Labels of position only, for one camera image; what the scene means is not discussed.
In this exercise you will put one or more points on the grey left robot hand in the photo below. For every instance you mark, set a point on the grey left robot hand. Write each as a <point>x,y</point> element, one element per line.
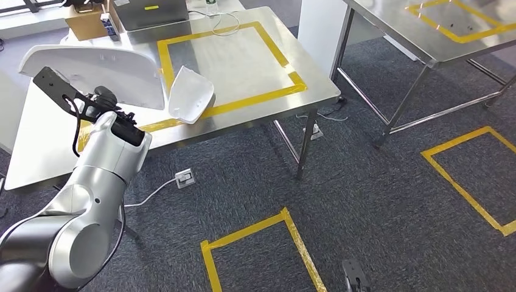
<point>105,97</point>

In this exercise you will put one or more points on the white plastic panel part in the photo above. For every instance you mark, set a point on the white plastic panel part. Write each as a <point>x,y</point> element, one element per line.
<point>109,72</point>

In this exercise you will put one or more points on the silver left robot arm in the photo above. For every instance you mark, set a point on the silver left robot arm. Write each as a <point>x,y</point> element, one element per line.
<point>96,181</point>

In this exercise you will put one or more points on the white plastic shell part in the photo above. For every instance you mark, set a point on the white plastic shell part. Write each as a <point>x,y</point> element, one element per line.
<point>191,96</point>

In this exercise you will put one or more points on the stainless steel workbench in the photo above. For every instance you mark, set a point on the stainless steel workbench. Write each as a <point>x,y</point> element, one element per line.
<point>242,60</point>
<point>403,28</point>

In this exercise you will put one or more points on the small milk carton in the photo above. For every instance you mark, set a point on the small milk carton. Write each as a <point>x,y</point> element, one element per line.
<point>109,26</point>

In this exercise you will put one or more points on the brown cardboard box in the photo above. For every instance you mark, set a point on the brown cardboard box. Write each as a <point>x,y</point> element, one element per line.
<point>86,24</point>

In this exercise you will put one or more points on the grey laptop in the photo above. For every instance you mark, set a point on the grey laptop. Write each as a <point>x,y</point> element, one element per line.
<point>153,14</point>

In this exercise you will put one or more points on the black drone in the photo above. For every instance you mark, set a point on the black drone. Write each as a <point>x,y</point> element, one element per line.
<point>80,2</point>

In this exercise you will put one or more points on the white floor socket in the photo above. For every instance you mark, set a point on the white floor socket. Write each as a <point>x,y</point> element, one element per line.
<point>185,178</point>

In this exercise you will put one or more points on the white desk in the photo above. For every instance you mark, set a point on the white desk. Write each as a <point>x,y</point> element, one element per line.
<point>201,18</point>

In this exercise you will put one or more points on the white power strip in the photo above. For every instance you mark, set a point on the white power strip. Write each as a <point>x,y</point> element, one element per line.
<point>315,132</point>

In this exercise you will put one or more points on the white table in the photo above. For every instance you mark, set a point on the white table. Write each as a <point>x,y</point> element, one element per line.
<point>318,36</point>

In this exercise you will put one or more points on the black plug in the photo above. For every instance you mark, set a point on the black plug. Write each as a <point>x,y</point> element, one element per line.
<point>342,100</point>

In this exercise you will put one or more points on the black left wrist camera bracket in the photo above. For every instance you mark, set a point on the black left wrist camera bracket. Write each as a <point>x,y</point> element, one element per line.
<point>56,90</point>

